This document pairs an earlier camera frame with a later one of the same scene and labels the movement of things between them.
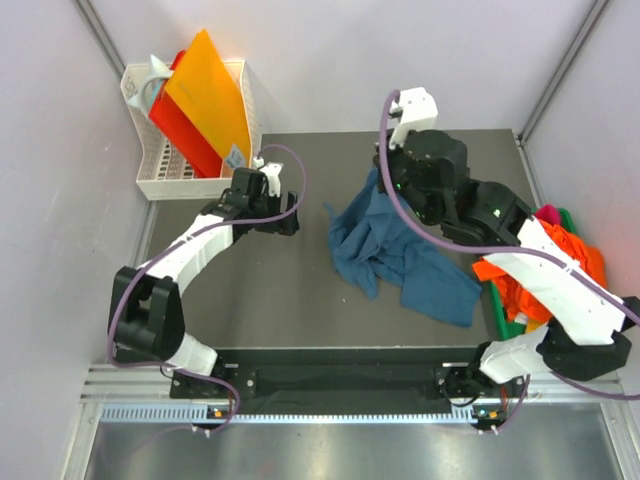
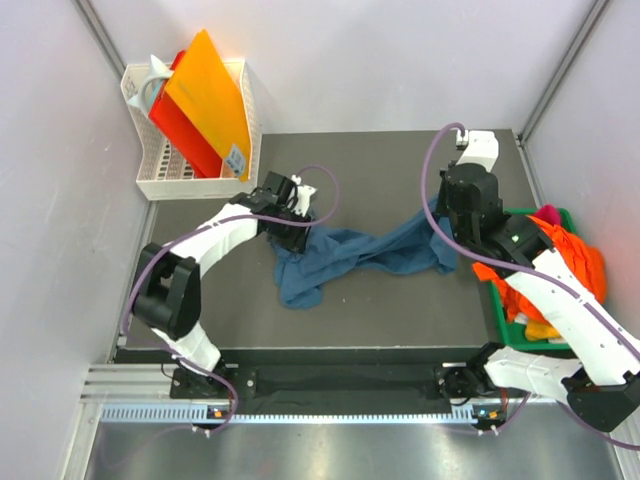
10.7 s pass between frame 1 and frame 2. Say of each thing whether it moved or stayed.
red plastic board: stayed
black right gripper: moved
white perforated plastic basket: stayed
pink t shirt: stayed
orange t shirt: stayed
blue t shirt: moved
